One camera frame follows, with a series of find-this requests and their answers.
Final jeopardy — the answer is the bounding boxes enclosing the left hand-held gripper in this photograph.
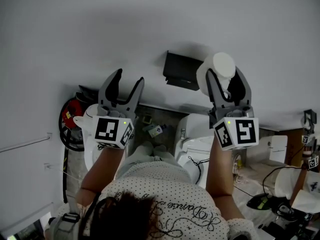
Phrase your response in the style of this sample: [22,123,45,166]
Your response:
[92,68,146,150]

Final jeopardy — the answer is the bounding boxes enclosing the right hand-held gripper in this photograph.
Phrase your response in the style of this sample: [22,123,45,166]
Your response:
[205,66,260,151]

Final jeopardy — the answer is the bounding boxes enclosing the white toilet paper roll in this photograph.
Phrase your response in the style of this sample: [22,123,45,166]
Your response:
[195,51,237,101]

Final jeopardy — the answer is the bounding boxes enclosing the person's right forearm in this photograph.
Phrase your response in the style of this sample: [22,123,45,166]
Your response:
[204,136,236,199]

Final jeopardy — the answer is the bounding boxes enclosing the another person's forearm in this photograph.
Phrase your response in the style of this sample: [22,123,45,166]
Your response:
[289,167,309,208]

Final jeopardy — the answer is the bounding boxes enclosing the person's left forearm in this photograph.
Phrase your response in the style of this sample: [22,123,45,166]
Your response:
[75,145,126,205]

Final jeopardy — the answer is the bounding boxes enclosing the white blue packet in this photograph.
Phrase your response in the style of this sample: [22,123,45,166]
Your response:
[142,123,157,135]

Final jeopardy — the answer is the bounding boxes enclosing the red vacuum cleaner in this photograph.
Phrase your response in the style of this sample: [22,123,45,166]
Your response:
[61,97,85,130]

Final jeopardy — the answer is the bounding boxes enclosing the person's grey trousers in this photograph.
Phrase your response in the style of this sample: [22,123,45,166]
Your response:
[116,140,186,183]

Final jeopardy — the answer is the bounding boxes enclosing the white cabinet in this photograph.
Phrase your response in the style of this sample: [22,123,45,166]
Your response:
[268,134,289,164]

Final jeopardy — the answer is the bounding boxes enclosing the white sneaker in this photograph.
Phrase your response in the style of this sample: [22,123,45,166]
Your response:
[232,153,245,184]

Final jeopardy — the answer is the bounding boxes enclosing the brown wooden cabinet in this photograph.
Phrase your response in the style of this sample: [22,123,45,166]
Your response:
[278,128,305,165]

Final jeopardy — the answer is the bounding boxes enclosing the beige crumpled floor sheet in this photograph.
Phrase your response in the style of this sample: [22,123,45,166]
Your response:
[233,158,284,235]

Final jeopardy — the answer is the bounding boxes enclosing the person's white dotted shirt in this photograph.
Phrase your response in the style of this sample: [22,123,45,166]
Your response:
[81,160,261,240]

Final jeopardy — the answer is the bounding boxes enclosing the black round device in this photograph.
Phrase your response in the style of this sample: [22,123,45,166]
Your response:
[270,200,301,223]

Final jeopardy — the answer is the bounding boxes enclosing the dark framed window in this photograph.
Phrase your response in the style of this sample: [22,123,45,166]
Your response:
[13,218,44,240]

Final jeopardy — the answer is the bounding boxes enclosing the black wall paper holder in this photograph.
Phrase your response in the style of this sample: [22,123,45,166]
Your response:
[162,49,205,92]

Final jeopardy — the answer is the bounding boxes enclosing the red vacuum with hose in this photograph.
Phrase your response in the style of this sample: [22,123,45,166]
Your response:
[58,97,86,153]

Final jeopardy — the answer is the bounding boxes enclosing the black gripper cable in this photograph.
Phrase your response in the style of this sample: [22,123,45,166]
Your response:
[187,155,211,185]

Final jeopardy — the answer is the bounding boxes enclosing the black looped cable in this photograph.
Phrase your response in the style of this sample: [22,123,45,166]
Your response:
[261,164,309,198]

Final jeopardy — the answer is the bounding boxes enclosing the thin white cable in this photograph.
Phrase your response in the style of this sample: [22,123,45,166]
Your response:
[50,166,84,183]

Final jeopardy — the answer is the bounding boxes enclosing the white wall rail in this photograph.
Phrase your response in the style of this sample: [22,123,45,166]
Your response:
[0,132,54,153]

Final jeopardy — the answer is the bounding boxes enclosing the black headset cable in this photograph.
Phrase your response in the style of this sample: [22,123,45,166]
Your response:
[79,190,120,238]

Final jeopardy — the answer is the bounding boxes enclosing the grey shoulder strap with buckle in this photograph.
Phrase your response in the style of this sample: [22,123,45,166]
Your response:
[48,210,83,240]

